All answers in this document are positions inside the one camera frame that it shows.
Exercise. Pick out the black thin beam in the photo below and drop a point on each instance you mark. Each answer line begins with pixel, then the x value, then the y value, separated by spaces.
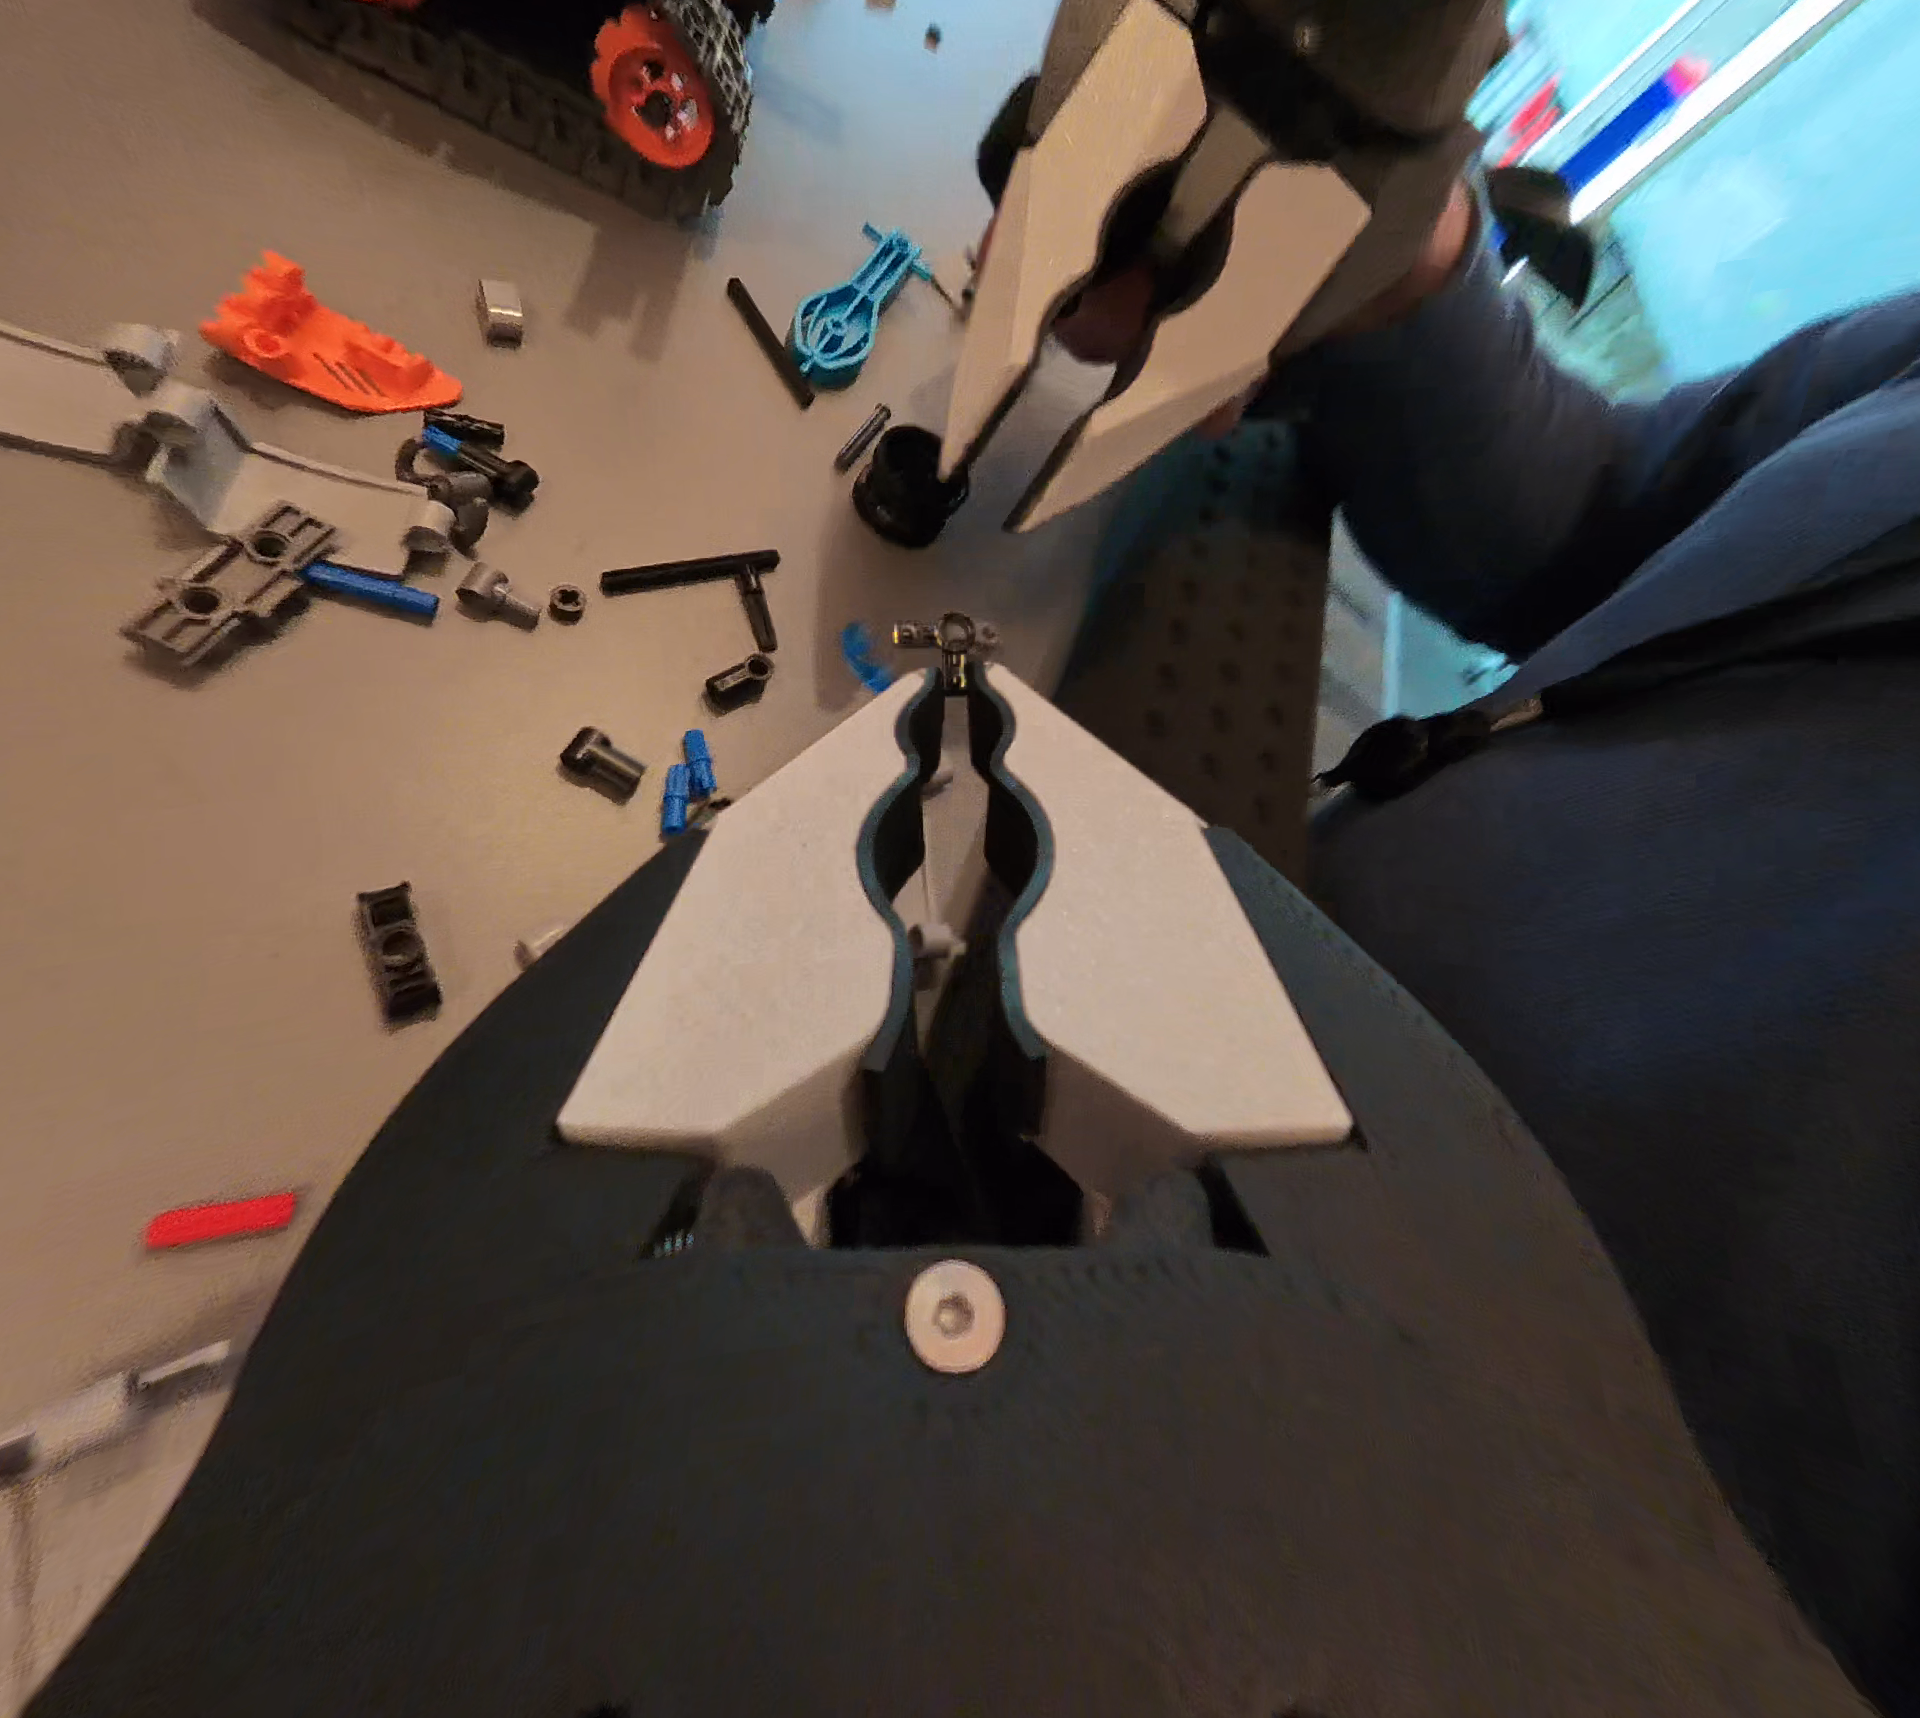
pixel 398 951

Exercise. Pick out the dark grey frame connector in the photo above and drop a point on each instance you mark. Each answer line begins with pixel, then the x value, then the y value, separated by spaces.
pixel 224 586

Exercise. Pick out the red pin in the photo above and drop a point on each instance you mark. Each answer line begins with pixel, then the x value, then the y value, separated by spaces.
pixel 224 1221

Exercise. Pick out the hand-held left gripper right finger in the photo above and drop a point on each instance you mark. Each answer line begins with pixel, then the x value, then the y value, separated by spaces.
pixel 1185 999

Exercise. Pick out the black spoked wheel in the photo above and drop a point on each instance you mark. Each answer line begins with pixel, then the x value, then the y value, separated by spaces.
pixel 900 489

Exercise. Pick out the grey angled connector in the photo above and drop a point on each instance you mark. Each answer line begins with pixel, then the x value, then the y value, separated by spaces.
pixel 459 510

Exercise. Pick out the black axle connector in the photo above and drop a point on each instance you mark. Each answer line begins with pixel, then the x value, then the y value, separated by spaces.
pixel 601 763

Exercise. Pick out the orange sloped panel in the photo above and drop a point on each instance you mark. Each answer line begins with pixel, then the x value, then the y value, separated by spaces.
pixel 314 346

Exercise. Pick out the blue plastic separator tool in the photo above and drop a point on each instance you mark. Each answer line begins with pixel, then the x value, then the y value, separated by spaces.
pixel 848 316

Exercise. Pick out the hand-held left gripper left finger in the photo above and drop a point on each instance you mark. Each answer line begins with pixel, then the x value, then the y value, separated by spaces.
pixel 720 999

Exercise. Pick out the small grey beam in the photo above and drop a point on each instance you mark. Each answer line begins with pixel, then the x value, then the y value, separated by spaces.
pixel 501 311

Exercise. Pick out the person's right hand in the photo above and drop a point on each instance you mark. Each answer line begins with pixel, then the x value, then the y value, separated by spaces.
pixel 1425 270

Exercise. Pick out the person's right forearm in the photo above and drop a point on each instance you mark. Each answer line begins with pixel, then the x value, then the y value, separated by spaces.
pixel 1500 473

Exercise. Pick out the black axle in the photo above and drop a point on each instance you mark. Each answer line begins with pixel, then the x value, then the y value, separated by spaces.
pixel 682 572

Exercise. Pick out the short dark grey axle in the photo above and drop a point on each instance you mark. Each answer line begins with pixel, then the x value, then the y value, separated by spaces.
pixel 863 439

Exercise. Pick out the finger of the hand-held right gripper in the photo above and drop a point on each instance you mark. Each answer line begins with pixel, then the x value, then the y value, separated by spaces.
pixel 1274 262
pixel 1081 143

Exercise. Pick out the black dimpled pad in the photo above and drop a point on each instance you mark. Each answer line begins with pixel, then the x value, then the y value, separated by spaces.
pixel 1200 639

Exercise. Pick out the grey pin connector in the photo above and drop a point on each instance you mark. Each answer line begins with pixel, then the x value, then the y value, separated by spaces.
pixel 494 593

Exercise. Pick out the light grey cross connector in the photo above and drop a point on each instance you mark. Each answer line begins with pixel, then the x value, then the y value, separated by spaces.
pixel 931 938
pixel 540 947

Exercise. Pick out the light grey axle connector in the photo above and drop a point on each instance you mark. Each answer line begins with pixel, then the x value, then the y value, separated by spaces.
pixel 948 639

